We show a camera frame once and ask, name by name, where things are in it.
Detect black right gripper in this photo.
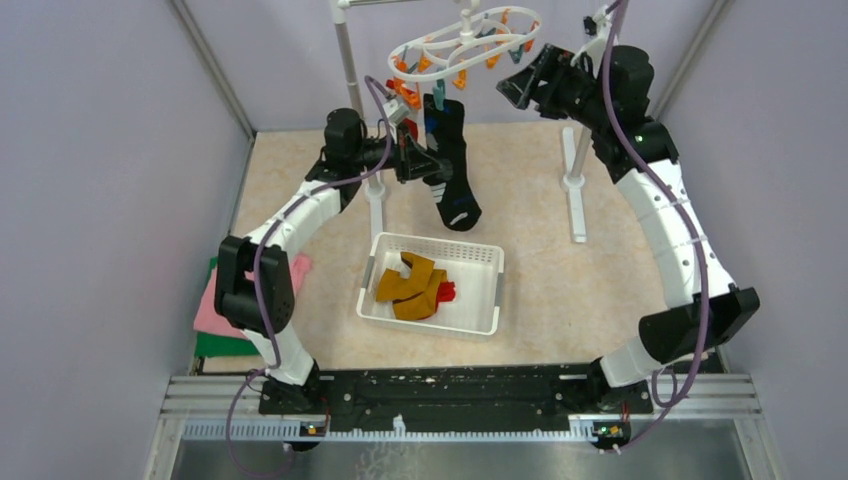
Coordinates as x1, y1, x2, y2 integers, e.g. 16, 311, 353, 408
496, 45, 611, 133

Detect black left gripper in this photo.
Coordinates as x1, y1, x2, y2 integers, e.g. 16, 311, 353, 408
350, 122, 446, 184

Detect black sock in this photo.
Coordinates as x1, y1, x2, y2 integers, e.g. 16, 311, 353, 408
423, 94, 482, 232

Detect white plastic clip hanger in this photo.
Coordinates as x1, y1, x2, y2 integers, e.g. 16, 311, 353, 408
387, 1, 543, 83

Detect mustard yellow sock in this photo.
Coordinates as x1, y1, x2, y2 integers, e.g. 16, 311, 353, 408
376, 251, 440, 302
392, 269, 448, 321

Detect red snowflake sock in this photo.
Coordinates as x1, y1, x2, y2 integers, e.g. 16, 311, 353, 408
436, 281, 457, 306
402, 118, 418, 142

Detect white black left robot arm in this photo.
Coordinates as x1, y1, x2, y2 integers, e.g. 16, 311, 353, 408
214, 108, 453, 414

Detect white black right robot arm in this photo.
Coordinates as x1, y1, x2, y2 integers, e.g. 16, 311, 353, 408
497, 44, 760, 412

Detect orange clothespin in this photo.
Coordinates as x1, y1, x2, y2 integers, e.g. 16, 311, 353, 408
392, 77, 422, 110

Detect teal clothespin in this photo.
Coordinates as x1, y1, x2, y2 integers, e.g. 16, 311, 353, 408
432, 78, 446, 111

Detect white metal drying rack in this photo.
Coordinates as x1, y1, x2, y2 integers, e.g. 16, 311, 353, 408
329, 1, 590, 244

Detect white plastic basket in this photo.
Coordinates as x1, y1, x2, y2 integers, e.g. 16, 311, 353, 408
356, 232, 504, 341

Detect pink cloth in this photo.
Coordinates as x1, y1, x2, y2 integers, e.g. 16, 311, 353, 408
193, 254, 313, 340

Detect green cloth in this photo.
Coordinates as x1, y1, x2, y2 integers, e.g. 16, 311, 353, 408
193, 258, 258, 358

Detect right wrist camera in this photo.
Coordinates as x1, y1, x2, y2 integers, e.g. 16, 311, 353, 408
571, 4, 614, 65

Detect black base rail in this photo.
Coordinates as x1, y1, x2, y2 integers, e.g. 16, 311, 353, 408
258, 364, 654, 433

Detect white cable duct strip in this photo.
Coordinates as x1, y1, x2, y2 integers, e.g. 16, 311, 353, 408
182, 417, 597, 443

